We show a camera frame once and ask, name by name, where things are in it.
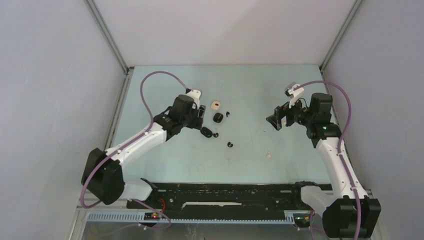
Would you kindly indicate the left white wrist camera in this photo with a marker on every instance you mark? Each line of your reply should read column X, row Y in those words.
column 195, row 94

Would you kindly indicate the beige earbud charging case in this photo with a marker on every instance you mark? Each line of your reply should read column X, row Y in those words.
column 215, row 105

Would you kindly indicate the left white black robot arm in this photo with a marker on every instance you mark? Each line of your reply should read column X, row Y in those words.
column 104, row 172

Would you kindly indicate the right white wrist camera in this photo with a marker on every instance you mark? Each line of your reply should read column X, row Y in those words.
column 294, row 91

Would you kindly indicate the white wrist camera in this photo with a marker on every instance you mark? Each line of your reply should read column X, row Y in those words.
column 294, row 91
column 195, row 94

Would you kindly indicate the black charging case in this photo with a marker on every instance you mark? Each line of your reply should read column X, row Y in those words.
column 206, row 132
column 218, row 117

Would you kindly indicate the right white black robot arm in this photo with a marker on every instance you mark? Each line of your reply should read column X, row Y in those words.
column 350, row 212

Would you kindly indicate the aluminium frame rail front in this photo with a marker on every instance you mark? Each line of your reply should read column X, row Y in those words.
column 99, row 207

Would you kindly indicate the left aluminium corner post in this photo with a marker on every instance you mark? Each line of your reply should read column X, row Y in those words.
column 104, row 30

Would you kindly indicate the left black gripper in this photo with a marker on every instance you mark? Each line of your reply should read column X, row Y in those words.
column 198, row 121

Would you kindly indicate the black closed charging case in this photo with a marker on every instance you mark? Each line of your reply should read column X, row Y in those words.
column 206, row 132

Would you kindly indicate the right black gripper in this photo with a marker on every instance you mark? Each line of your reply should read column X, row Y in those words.
column 281, row 112

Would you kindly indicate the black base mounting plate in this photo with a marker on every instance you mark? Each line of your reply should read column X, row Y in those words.
column 224, row 192

